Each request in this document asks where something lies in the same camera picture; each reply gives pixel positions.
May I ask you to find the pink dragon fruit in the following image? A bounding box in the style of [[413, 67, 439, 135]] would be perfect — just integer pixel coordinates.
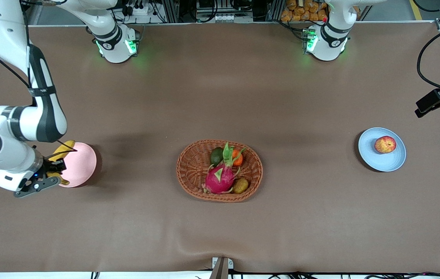
[[203, 142, 247, 195]]

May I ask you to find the red yellow apple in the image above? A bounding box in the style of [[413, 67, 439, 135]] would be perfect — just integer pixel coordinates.
[[374, 136, 397, 154]]

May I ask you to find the brown table cloth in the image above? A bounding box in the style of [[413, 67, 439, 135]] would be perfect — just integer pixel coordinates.
[[0, 21, 440, 274]]

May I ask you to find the white terminal block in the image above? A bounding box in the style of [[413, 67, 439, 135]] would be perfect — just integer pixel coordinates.
[[214, 13, 253, 23]]

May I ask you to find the pink round plate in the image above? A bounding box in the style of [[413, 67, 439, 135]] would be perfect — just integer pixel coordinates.
[[58, 142, 97, 188]]

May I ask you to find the grey metal camera post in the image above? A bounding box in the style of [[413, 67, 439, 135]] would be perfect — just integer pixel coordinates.
[[209, 257, 234, 279]]

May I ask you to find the yellow banana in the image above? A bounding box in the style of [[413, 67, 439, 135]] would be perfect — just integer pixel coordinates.
[[47, 140, 77, 186]]

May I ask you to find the brown wicker basket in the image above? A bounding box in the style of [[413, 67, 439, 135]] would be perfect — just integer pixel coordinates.
[[176, 139, 263, 203]]

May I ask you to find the white power strip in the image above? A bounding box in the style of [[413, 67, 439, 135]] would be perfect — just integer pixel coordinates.
[[121, 0, 154, 17]]

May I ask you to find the dark green avocado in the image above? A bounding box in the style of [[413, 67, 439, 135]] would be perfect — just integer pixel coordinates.
[[210, 147, 224, 166]]

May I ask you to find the orange packaged goods pile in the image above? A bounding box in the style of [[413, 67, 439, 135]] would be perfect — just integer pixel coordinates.
[[281, 0, 361, 22]]

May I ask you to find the brown kiwi fruit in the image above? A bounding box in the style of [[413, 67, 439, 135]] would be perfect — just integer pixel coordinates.
[[232, 177, 249, 195]]

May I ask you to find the blue round plate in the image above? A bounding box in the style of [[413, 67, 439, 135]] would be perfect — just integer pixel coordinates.
[[358, 127, 407, 172]]

